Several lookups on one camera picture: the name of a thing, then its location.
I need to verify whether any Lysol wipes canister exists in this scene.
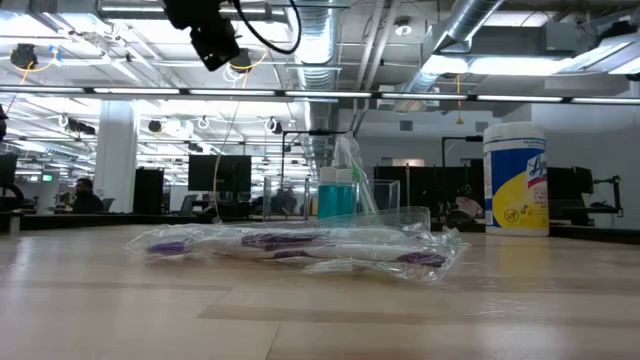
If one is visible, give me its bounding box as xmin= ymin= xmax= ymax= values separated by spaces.
xmin=482 ymin=121 xmax=551 ymax=238

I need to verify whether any black computer monitor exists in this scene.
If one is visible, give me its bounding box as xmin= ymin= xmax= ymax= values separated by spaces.
xmin=187 ymin=154 xmax=253 ymax=193

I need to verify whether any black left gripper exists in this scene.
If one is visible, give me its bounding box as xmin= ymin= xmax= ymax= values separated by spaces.
xmin=162 ymin=0 xmax=242 ymax=73

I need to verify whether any black pipe frame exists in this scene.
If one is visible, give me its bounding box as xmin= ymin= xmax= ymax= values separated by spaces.
xmin=440 ymin=134 xmax=485 ymax=169
xmin=281 ymin=129 xmax=351 ymax=169

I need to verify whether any black cabinet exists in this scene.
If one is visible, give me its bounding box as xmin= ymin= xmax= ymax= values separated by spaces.
xmin=132 ymin=166 xmax=166 ymax=215

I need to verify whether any clear acrylic organizer box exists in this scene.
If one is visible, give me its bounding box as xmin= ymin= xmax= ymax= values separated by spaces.
xmin=261 ymin=175 xmax=402 ymax=222

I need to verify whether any person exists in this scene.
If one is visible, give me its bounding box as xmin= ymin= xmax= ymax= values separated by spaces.
xmin=444 ymin=184 xmax=485 ymax=226
xmin=72 ymin=177 xmax=106 ymax=215

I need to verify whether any bagged purple toothbrush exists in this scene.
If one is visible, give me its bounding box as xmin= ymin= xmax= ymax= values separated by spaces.
xmin=234 ymin=242 xmax=471 ymax=282
xmin=219 ymin=225 xmax=436 ymax=251
xmin=125 ymin=222 xmax=331 ymax=262

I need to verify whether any smooth silver ventilation duct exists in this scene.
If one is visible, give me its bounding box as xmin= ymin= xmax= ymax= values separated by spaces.
xmin=399 ymin=0 xmax=505 ymax=94

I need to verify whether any corrugated silver ventilation duct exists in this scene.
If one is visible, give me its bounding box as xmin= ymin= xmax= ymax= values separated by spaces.
xmin=285 ymin=0 xmax=346 ymax=166

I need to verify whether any hanging yellow cord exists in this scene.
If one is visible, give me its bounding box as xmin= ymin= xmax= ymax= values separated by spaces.
xmin=453 ymin=73 xmax=465 ymax=126

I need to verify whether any black ceiling camera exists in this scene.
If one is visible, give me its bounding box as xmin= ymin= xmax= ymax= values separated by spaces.
xmin=233 ymin=46 xmax=255 ymax=74
xmin=9 ymin=42 xmax=39 ymax=70

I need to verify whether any white square pillar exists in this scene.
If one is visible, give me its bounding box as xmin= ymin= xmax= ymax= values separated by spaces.
xmin=92 ymin=99 xmax=141 ymax=214

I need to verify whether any long ceiling light bar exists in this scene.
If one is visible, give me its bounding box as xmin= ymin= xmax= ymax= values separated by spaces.
xmin=0 ymin=84 xmax=640 ymax=105

